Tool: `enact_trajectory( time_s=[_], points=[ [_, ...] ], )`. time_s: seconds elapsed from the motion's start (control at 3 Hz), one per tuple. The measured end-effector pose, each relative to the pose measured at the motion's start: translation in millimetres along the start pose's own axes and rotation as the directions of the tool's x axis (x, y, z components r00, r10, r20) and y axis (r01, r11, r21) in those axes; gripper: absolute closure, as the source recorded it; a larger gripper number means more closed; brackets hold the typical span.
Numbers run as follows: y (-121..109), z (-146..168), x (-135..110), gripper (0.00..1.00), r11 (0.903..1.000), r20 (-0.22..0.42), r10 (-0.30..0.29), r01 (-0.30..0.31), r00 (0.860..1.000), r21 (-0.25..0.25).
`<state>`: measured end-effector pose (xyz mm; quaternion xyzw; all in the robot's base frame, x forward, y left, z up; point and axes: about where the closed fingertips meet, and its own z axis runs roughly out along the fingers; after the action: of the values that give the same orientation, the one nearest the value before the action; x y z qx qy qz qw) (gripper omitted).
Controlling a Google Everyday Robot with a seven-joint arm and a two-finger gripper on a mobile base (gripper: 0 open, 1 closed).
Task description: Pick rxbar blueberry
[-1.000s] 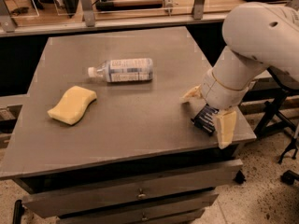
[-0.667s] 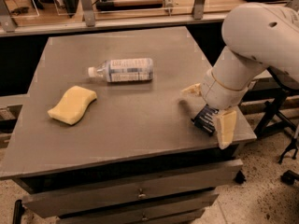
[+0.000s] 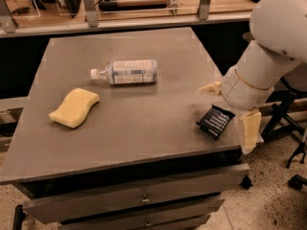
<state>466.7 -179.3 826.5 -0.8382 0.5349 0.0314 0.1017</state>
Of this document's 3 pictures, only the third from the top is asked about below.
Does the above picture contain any dark blue rxbar wrapper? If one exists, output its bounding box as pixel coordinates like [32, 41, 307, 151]
[197, 105, 235, 140]

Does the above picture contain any black tripod stand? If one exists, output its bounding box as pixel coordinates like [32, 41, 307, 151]
[260, 77, 307, 191]

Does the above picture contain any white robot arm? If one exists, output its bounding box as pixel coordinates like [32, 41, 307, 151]
[200, 0, 307, 154]

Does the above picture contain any grey metal railing shelf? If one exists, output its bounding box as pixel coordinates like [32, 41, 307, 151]
[0, 0, 256, 37]

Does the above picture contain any grey drawer cabinet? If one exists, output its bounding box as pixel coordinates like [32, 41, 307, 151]
[12, 147, 253, 230]

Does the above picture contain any clear plastic water bottle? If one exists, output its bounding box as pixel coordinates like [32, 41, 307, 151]
[90, 59, 157, 85]

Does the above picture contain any yellow sponge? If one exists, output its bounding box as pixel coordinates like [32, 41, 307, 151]
[49, 88, 100, 128]

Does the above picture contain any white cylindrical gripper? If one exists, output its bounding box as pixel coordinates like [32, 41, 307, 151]
[199, 66, 274, 154]

